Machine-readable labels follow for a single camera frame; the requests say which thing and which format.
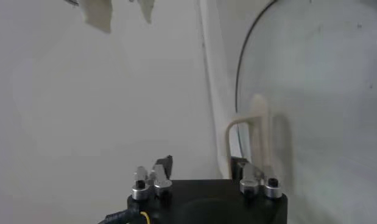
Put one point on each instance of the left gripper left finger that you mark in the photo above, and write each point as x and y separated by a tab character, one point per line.
160	179

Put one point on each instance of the round glass pot lid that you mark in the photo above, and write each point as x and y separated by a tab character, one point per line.
313	91

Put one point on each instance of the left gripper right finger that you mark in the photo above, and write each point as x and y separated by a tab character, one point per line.
252	179

